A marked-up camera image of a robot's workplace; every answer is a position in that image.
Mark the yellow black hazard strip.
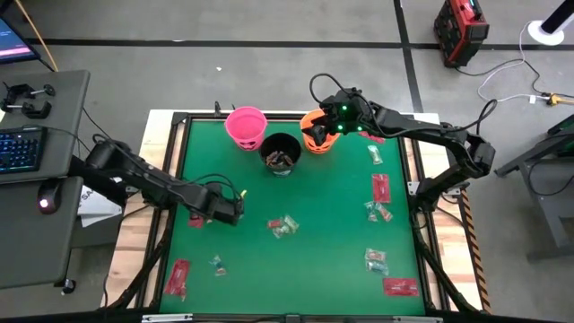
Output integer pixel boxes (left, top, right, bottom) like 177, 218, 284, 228
459, 190, 493, 315

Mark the computer monitor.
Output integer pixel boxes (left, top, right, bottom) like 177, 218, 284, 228
0, 16, 40, 65

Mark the orange pumpkin halloween bucket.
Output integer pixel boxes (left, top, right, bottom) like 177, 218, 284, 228
299, 109, 341, 155

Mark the black floor cable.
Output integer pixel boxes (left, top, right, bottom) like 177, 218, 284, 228
452, 57, 574, 100

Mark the red black tool case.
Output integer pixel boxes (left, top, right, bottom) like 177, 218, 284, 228
432, 0, 491, 69

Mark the clear bag teal candy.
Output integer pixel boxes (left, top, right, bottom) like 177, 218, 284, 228
209, 254, 228, 277
366, 259, 390, 277

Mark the black halloween bucket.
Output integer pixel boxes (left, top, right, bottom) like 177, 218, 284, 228
258, 132, 302, 177

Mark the backlit black keyboard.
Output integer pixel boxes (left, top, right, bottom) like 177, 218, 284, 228
0, 126, 48, 175

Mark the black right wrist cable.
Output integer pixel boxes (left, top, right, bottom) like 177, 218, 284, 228
308, 73, 356, 109

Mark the white round stand base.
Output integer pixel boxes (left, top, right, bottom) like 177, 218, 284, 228
526, 19, 566, 47

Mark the pink halloween bucket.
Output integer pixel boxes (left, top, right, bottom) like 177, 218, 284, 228
223, 106, 269, 153

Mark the slanted stand pole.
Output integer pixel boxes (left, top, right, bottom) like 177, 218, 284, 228
540, 0, 574, 35

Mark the candy bars pile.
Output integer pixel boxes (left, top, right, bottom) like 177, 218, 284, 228
265, 151, 295, 168

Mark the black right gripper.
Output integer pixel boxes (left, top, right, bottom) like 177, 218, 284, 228
308, 88, 370, 148

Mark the yellow wooden stick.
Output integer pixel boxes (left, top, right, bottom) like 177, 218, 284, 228
14, 0, 58, 73

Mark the white floor cable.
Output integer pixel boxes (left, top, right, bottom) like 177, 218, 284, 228
477, 20, 551, 105

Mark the black table frame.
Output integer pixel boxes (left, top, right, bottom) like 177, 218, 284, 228
100, 110, 483, 323

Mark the grey desk panel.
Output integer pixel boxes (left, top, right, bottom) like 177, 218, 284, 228
0, 176, 85, 291
0, 69, 91, 186

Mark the white paper sheet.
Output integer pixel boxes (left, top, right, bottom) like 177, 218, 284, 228
76, 186, 125, 229

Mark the black computer mouse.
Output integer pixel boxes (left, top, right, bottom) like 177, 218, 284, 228
36, 179, 63, 215

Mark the black c-clamp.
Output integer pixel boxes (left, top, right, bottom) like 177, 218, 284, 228
2, 82, 57, 102
0, 100, 53, 120

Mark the grey side table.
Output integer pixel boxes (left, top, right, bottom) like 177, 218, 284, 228
494, 114, 574, 262

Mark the silver metal bracket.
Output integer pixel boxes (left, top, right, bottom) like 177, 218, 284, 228
393, 315, 444, 323
141, 313, 194, 323

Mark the yellow plug connector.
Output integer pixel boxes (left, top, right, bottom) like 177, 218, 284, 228
544, 92, 574, 108

